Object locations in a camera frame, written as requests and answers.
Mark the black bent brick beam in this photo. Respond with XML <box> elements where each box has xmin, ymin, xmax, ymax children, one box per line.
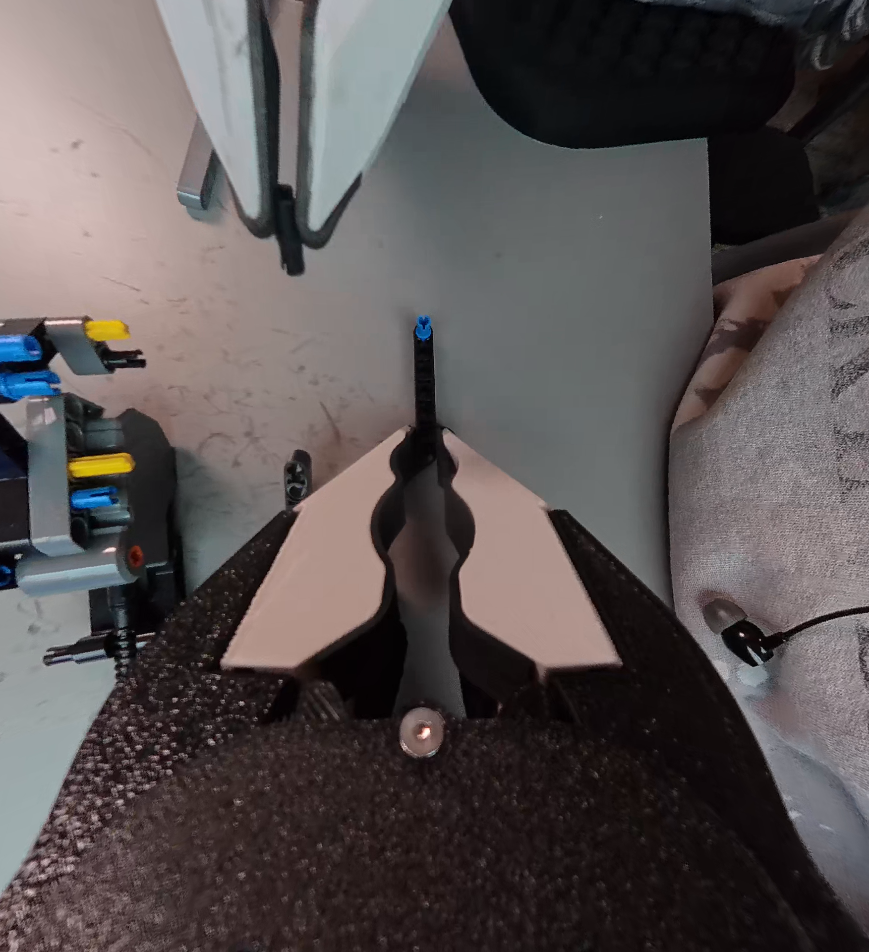
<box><xmin>412</xmin><ymin>316</ymin><xmax>441</xmax><ymax>477</ymax></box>

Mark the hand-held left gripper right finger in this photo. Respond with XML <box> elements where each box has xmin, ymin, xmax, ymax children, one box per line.
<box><xmin>440</xmin><ymin>427</ymin><xmax>623</xmax><ymax>696</ymax></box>

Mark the small black brick piece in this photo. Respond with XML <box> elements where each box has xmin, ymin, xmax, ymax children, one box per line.
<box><xmin>274</xmin><ymin>184</ymin><xmax>306</xmax><ymax>278</ymax></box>

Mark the short black brick beam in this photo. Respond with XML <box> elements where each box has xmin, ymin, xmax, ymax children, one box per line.
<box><xmin>284</xmin><ymin>448</ymin><xmax>314</xmax><ymax>514</ymax></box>

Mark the grey toy brick model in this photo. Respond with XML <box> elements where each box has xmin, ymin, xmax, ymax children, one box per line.
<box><xmin>0</xmin><ymin>316</ymin><xmax>182</xmax><ymax>670</ymax></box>

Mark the grey desk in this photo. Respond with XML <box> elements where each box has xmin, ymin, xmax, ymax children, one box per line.
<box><xmin>0</xmin><ymin>0</ymin><xmax>714</xmax><ymax>923</ymax></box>

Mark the black earbud cable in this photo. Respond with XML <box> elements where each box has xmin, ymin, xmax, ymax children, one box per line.
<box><xmin>772</xmin><ymin>601</ymin><xmax>869</xmax><ymax>648</ymax></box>

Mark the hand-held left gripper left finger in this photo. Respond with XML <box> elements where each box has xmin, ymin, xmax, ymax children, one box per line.
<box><xmin>221</xmin><ymin>426</ymin><xmax>413</xmax><ymax>700</ymax></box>

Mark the black earbud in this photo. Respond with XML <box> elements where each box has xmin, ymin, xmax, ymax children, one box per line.
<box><xmin>702</xmin><ymin>595</ymin><xmax>777</xmax><ymax>670</ymax></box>

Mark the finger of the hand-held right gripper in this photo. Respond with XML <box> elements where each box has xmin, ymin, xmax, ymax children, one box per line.
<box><xmin>154</xmin><ymin>0</ymin><xmax>283</xmax><ymax>240</ymax></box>
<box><xmin>293</xmin><ymin>0</ymin><xmax>455</xmax><ymax>246</ymax></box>

